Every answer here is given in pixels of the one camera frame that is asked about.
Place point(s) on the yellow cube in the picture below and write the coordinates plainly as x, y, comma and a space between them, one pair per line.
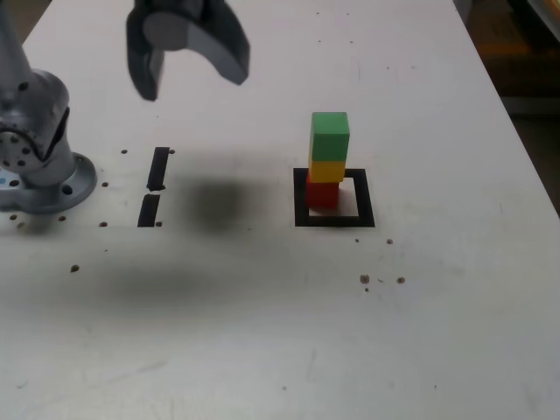
326, 171

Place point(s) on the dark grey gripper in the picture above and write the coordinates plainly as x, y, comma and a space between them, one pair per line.
184, 6

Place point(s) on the black tape strip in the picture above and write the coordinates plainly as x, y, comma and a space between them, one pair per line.
149, 210

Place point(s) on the black tape square outline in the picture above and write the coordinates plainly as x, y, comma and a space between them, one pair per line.
367, 197

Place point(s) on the red cube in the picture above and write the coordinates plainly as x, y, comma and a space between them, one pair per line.
321, 194

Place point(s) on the green cube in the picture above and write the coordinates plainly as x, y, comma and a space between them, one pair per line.
330, 135

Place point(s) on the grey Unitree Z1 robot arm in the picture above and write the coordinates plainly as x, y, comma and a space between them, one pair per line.
35, 109

